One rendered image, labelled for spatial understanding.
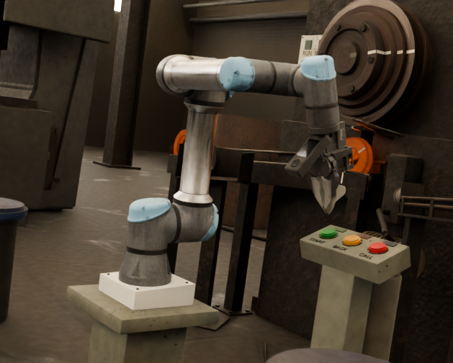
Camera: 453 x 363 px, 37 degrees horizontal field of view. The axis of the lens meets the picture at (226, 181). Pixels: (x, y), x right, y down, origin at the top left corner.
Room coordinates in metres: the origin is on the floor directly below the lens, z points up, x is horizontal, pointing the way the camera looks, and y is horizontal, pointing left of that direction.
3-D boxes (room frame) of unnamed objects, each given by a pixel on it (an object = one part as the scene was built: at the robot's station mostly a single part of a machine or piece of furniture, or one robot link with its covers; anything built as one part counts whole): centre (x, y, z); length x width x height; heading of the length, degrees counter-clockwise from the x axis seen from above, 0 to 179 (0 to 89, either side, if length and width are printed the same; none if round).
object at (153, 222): (1.90, 0.20, 0.52); 0.13 x 0.12 x 0.14; 124
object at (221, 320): (2.75, 0.05, 0.36); 0.26 x 0.20 x 0.72; 74
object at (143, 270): (1.90, 0.20, 0.40); 0.15 x 0.15 x 0.10
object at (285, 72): (1.60, -0.11, 0.95); 0.11 x 0.11 x 0.08; 34
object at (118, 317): (1.90, 0.19, 0.28); 0.32 x 0.32 x 0.04; 39
